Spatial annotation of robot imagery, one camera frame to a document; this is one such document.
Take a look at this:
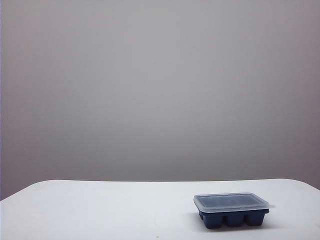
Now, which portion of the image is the dark blue ice cube tray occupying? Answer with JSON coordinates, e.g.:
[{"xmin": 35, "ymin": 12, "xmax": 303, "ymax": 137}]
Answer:
[{"xmin": 197, "ymin": 207, "xmax": 270, "ymax": 230}]

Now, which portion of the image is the translucent plastic tray lid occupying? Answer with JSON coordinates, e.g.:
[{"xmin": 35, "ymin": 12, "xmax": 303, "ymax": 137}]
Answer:
[{"xmin": 193, "ymin": 191, "xmax": 277, "ymax": 214}]

